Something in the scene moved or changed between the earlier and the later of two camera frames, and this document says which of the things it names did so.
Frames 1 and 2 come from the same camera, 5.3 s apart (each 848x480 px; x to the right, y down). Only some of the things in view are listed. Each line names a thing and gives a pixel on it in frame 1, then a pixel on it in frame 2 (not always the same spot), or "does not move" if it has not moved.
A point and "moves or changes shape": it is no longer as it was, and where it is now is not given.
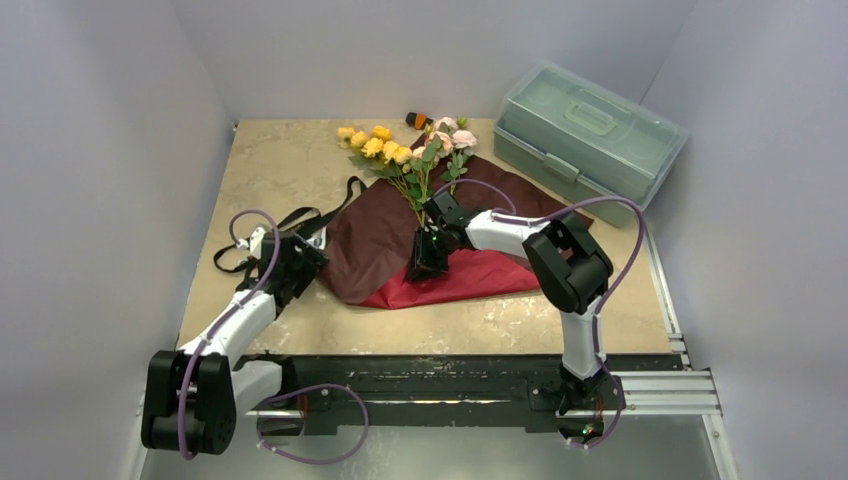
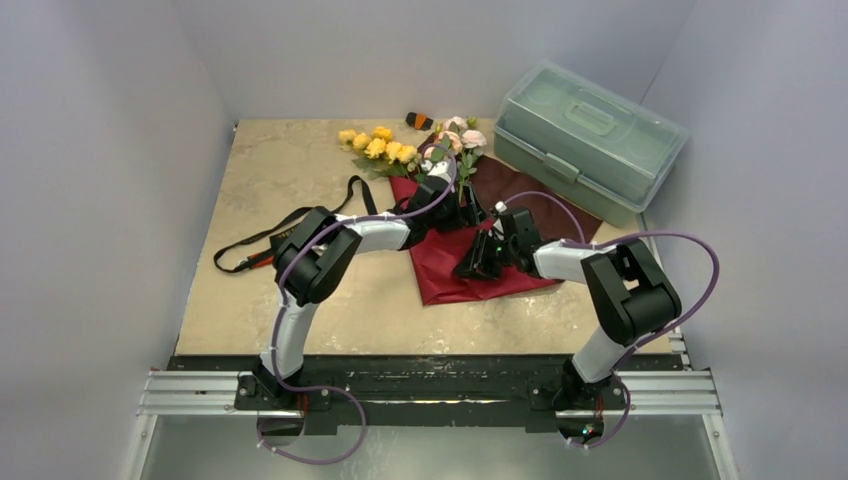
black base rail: [432, 393] does not move
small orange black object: [418, 120] does not move
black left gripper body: [304, 267] → [453, 217]
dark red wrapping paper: [373, 229] moves or changes shape
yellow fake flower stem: [382, 157] does not move
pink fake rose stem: [462, 142] moves or changes shape
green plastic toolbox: [588, 139] does not move
